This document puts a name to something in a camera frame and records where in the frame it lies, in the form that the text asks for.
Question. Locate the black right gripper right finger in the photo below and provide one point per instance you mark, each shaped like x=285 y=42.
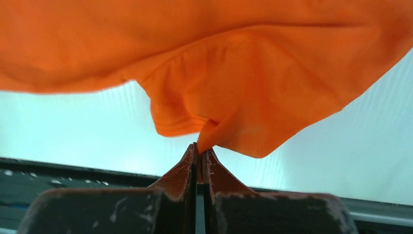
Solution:
x=233 y=208

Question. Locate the orange t-shirt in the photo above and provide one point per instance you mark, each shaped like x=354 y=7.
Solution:
x=246 y=75

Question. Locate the aluminium frame rail front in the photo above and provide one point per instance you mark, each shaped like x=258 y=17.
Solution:
x=380 y=212

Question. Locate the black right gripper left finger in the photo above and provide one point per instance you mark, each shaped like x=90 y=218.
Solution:
x=167 y=206

